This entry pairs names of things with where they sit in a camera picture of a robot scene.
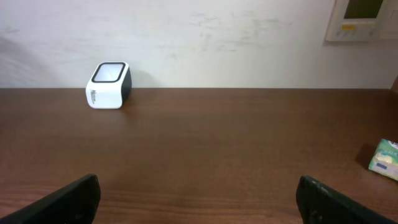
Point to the white barcode scanner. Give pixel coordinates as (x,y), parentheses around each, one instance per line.
(109,86)

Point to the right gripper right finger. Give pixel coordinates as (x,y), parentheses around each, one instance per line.
(321,204)

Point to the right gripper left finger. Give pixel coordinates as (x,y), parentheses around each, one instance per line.
(75,203)

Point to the green tissue pack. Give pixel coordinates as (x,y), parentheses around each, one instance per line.
(384,160)

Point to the white wall control panel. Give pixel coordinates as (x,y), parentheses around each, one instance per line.
(362,20)

